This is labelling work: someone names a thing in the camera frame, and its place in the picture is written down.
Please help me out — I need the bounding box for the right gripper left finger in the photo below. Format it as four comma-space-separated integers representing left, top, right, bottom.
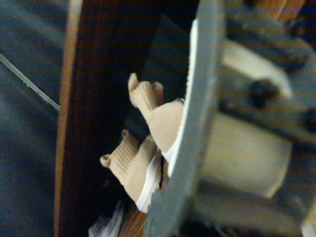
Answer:
144, 0, 224, 237

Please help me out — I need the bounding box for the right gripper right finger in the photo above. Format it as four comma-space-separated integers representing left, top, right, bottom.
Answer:
184, 0, 316, 237

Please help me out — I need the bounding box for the brown shoe rack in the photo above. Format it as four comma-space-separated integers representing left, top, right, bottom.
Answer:
53, 0, 308, 237

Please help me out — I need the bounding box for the tan shoe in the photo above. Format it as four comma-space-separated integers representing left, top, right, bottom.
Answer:
127, 73, 192, 165
100, 129, 165, 214

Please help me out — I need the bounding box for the pale purple shoe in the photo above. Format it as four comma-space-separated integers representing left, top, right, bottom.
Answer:
88, 200, 125, 237

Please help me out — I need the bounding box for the black curtain stand pole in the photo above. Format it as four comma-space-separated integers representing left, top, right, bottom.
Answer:
0, 53, 61, 111

